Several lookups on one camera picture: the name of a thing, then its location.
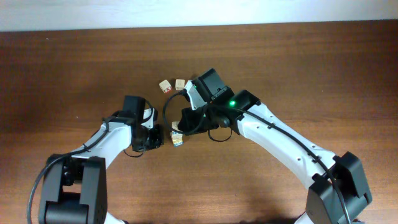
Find wooden letter X block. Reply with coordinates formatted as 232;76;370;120
170;131;183;147

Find yellow number 2 block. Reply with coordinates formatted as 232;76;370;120
172;121;179;131

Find wooden block red side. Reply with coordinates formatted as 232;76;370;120
159;80;172;93

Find plain wooden block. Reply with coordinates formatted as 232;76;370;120
175;79;185;91

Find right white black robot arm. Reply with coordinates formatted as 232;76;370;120
178;68;373;224

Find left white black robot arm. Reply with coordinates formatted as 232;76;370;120
27;96;163;223

